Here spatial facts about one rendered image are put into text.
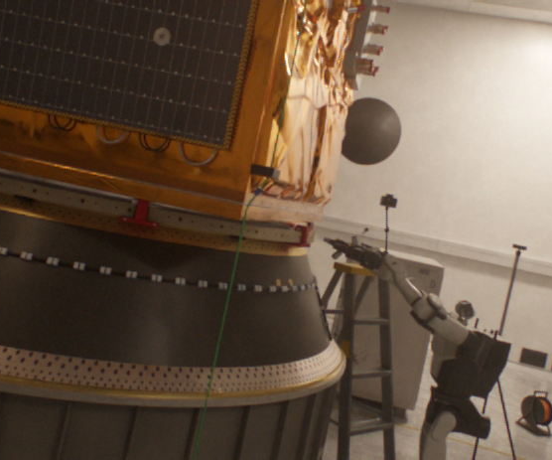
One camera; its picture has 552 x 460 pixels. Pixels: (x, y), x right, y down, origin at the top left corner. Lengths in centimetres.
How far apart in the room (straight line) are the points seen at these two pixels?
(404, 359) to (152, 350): 431
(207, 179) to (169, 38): 41
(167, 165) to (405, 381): 464
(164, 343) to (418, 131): 837
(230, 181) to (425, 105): 847
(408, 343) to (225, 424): 408
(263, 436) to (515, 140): 844
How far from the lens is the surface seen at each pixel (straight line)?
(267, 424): 229
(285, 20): 188
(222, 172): 180
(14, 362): 202
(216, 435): 216
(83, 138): 197
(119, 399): 195
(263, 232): 230
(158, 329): 205
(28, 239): 216
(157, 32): 189
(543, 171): 1028
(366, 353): 610
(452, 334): 276
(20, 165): 208
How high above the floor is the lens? 183
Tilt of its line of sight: 2 degrees down
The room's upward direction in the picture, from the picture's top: 12 degrees clockwise
